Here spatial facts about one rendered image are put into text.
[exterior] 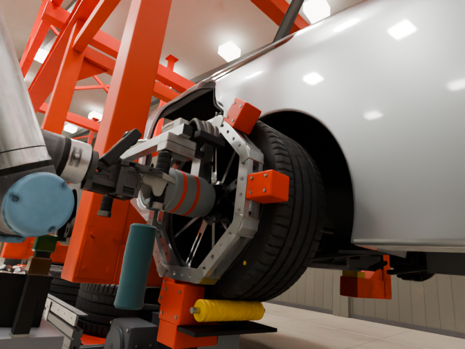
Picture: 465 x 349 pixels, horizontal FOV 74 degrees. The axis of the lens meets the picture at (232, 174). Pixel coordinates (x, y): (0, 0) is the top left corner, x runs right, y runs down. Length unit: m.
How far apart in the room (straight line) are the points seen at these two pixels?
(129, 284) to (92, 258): 0.34
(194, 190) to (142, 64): 0.84
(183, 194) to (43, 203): 0.52
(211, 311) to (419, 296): 5.75
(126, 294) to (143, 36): 1.20
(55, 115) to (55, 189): 2.97
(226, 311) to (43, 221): 0.61
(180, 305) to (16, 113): 0.67
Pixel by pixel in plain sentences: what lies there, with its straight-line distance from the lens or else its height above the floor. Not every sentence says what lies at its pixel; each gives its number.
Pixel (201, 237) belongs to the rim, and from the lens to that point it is 1.13.
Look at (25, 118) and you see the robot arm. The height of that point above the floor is 0.80.
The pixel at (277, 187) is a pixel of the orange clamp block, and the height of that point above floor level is 0.84.
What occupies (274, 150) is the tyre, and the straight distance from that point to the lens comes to 0.94.
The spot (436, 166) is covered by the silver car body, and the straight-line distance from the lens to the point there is 0.99.
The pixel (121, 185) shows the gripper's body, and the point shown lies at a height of 0.78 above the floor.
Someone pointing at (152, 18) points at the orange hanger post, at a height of 1.80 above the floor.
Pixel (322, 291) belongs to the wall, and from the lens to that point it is 7.04.
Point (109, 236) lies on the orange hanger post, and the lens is 1.38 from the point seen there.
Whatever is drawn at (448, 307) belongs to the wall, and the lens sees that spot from 6.46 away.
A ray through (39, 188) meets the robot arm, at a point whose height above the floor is 0.71.
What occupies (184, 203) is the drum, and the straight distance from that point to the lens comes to 0.97.
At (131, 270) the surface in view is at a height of 0.59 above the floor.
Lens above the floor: 0.63
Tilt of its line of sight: 17 degrees up
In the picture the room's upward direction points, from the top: 6 degrees clockwise
